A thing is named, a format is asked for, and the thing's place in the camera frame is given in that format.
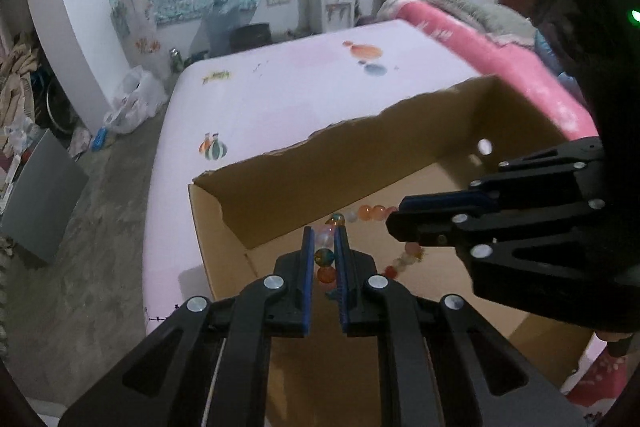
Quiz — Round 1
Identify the colourful beaded bracelet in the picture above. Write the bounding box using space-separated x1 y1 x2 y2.
314 212 347 295

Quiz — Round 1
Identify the grey board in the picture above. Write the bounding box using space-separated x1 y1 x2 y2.
0 129 90 265

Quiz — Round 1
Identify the pile of cream clothes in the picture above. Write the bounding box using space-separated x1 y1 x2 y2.
0 29 47 130

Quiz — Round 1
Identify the white water dispenser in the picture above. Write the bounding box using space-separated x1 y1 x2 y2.
306 0 358 35

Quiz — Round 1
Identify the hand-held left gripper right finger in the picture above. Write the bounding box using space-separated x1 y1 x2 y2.
334 225 589 427

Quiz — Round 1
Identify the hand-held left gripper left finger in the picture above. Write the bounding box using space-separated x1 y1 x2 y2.
59 227 316 427

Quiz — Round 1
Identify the grey fuzzy blanket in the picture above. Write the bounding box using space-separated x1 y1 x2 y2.
425 0 536 38

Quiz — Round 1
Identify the white plastic bag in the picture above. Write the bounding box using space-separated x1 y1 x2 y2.
104 66 168 135

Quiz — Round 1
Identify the brown cardboard box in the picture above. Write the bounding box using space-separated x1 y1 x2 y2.
189 76 598 427

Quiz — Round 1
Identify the peach beaded bracelet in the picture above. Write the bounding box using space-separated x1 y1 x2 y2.
347 203 428 280

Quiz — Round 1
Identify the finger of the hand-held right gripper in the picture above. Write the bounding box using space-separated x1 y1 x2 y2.
399 136 606 215
385 199 609 289

